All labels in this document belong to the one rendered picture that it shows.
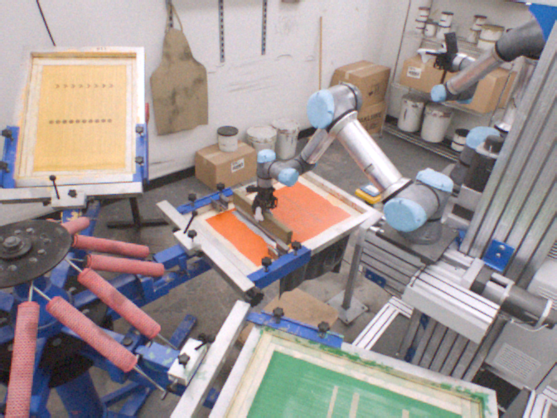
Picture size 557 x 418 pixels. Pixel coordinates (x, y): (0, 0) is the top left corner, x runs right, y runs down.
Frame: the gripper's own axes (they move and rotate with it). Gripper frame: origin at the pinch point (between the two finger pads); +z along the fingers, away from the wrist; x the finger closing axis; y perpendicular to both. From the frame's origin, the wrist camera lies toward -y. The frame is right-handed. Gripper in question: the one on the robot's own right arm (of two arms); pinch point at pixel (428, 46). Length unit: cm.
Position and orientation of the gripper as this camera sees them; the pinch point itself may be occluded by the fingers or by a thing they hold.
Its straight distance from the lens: 224.2
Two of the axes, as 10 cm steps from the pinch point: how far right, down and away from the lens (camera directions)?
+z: -4.0, -5.5, 7.3
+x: 9.1, -3.0, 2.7
